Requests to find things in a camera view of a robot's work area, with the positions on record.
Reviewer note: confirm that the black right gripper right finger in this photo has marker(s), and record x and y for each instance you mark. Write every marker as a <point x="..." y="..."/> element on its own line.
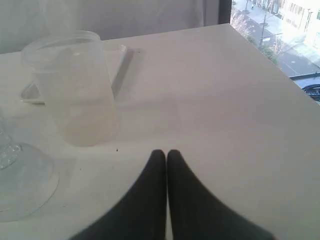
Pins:
<point x="197" y="214"/>

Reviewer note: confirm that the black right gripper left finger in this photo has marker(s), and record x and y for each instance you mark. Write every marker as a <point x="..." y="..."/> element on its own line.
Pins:
<point x="141" y="214"/>

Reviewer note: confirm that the clear shaker lid dome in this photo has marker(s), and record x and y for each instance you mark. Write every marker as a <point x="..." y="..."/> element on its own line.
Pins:
<point x="28" y="177"/>

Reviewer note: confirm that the white rectangular tray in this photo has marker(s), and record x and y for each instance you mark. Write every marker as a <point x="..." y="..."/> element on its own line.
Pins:
<point x="118" y="59"/>

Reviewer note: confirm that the translucent plastic container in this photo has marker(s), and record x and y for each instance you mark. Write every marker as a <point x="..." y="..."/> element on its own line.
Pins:
<point x="71" y="74"/>

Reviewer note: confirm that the window frame dark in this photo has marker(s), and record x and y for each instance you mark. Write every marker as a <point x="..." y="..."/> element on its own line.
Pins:
<point x="216" y="12"/>

